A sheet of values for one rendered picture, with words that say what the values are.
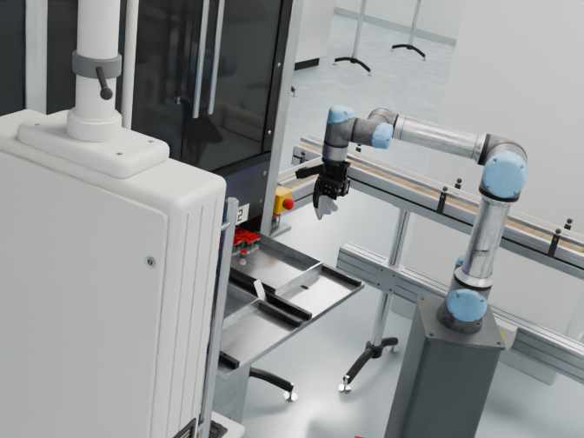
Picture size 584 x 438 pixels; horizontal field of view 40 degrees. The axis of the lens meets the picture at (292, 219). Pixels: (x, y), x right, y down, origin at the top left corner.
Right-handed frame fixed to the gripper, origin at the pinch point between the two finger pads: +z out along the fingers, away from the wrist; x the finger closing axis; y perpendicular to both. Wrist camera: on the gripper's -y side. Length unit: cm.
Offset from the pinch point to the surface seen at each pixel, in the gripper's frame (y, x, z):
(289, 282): 1.2, -13.3, 18.4
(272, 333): 11.5, -35.9, 21.2
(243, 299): -4.3, -29.0, 20.2
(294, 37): -24, 10, -49
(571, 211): 45, 142, 26
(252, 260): -17.8, -6.9, 20.8
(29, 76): -25, -89, -51
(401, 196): -9, 82, 21
